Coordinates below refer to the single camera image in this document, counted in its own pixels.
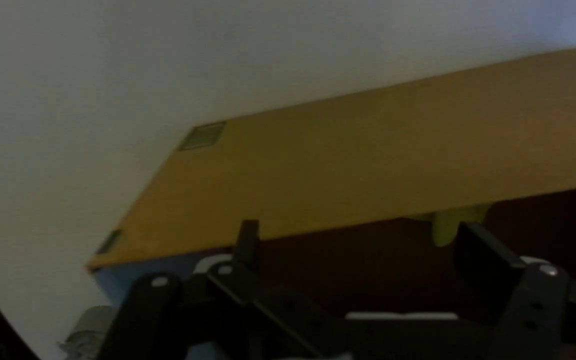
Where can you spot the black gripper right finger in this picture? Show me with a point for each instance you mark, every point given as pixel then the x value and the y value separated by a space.
pixel 532 303

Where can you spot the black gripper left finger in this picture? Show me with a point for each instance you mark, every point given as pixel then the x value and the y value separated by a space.
pixel 163 317

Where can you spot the yellow-green towel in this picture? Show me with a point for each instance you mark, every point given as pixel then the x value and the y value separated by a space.
pixel 444 224

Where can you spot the open cardboard box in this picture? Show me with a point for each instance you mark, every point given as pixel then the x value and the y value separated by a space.
pixel 344 188

